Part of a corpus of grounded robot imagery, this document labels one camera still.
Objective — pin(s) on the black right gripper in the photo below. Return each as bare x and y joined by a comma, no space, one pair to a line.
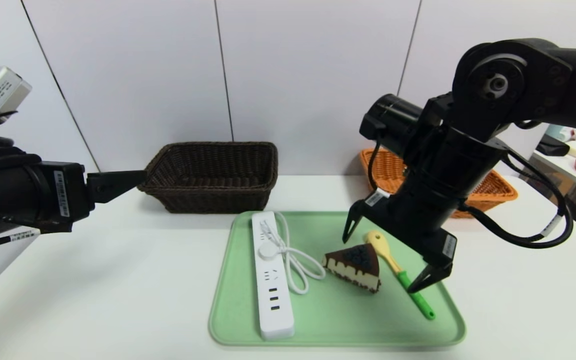
410,227

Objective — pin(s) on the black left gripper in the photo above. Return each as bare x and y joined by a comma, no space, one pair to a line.
70,192

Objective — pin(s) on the chocolate blueberry cake slice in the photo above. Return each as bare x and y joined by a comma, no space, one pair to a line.
353,270

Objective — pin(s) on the white power strip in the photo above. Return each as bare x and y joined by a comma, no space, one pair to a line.
275,320

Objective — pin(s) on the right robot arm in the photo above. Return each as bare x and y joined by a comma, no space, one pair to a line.
518,85

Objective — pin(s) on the orange wicker basket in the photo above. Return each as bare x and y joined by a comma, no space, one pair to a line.
388,175

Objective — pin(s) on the dark brown wicker basket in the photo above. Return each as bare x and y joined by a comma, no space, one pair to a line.
208,200

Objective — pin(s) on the light green plastic tray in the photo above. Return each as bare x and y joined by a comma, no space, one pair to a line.
333,320

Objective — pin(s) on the black pouch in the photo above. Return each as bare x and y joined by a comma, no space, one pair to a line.
552,146

